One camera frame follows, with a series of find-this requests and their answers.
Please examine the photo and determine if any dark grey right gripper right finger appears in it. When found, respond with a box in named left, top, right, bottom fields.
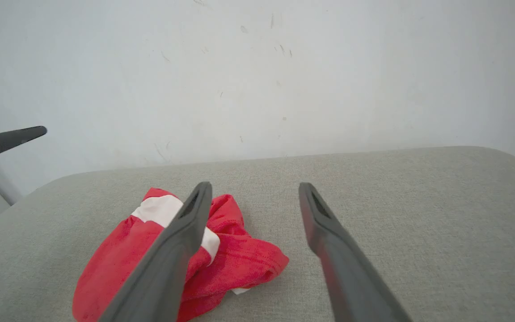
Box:
left=299, top=182, right=412, bottom=322

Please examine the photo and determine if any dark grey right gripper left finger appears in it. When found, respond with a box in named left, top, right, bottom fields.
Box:
left=99, top=182, right=213, bottom=322

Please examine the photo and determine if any red garment with white band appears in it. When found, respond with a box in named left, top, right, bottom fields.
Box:
left=72, top=187, right=290, bottom=322

